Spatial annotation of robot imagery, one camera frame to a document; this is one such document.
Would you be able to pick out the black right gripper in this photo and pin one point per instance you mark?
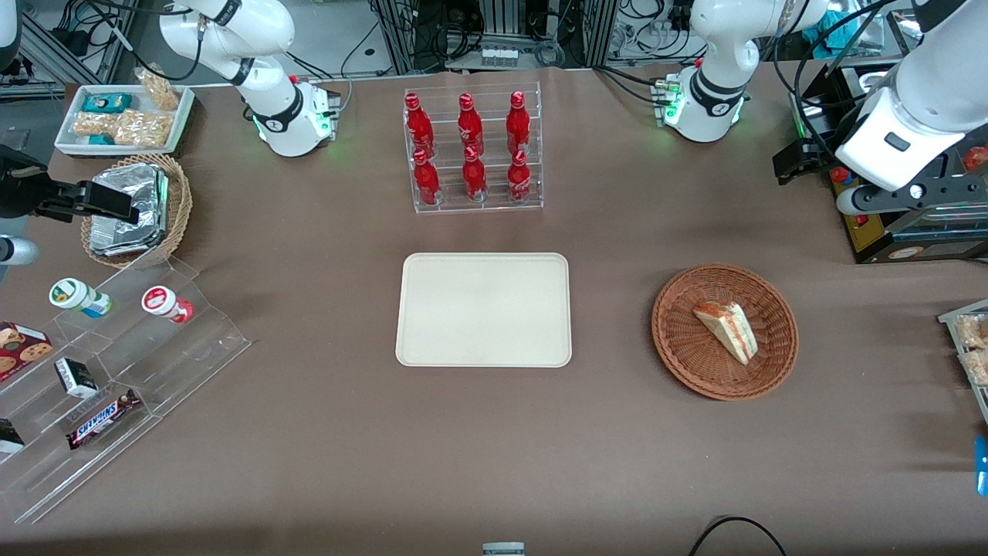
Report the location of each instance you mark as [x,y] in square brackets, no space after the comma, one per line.
[17,194]

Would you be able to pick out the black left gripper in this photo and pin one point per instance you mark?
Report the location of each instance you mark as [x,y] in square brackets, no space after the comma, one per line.
[824,151]

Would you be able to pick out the triangular sandwich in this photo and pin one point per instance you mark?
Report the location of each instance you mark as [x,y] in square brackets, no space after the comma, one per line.
[729,330]

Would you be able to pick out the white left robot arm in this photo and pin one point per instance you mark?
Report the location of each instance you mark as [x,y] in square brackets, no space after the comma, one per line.
[918,85]

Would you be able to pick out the light tan wicker basket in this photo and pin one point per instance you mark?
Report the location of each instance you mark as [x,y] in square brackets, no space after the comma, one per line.
[179,208]

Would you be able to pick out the white rectangular snack tray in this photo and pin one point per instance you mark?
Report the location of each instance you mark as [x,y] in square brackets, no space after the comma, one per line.
[181,116]

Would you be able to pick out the brown round wicker basket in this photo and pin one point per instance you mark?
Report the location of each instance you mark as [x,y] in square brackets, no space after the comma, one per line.
[679,340]

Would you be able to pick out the cream plastic serving tray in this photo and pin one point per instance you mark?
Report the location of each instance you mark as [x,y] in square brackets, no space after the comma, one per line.
[483,309]

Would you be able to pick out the teal snack packet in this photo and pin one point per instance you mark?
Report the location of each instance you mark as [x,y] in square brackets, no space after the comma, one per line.
[106,103]
[102,139]

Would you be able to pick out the clear bag of rice crackers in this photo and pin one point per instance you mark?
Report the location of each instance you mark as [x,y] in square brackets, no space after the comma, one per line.
[972,332]
[160,89]
[979,367]
[96,125]
[145,128]

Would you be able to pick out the green white yogurt cup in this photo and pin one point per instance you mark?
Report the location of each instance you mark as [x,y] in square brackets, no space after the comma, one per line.
[76,296]

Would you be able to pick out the red white yogurt cup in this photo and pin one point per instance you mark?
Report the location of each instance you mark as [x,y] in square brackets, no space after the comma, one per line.
[164,303]

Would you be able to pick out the teal cloth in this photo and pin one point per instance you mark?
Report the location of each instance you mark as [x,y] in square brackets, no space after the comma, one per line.
[830,27]

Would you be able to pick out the red cookie box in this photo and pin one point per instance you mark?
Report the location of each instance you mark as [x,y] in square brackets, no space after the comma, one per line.
[21,349]

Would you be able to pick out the small black white carton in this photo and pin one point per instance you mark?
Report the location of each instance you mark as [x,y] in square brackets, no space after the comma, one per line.
[76,378]

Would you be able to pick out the clear acrylic stepped shelf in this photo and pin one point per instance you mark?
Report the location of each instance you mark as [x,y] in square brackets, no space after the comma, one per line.
[185,363]

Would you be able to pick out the Snickers chocolate bar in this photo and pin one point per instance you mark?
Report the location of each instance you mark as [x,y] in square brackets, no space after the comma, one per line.
[102,418]

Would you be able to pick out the red cola bottle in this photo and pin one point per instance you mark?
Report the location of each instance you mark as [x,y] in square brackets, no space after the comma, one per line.
[427,181]
[519,179]
[474,177]
[518,125]
[469,127]
[419,127]

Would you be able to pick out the clear acrylic bottle rack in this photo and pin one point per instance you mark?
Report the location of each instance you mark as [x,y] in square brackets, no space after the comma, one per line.
[494,208]

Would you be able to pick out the white terminal block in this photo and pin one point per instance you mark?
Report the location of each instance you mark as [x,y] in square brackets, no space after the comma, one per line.
[499,56]

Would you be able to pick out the black equipment rack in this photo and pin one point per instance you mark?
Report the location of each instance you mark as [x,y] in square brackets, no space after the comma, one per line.
[494,23]

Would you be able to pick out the blue plastic object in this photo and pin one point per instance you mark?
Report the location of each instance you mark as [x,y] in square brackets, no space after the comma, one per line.
[982,467]

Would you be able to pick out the brown table cloth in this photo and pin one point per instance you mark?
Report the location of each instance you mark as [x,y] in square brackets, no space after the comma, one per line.
[324,463]

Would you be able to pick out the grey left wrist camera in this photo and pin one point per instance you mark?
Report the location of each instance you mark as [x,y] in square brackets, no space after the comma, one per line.
[855,201]

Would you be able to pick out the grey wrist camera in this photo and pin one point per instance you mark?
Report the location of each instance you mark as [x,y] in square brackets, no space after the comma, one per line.
[17,251]
[855,201]

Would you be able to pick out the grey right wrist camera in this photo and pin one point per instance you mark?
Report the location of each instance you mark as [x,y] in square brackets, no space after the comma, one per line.
[17,251]

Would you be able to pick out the aluminium profile frame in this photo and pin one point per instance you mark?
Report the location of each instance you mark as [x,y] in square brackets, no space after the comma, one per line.
[54,50]

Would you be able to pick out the grey metal camera mount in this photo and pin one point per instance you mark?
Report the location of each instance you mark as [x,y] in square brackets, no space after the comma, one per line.
[503,549]

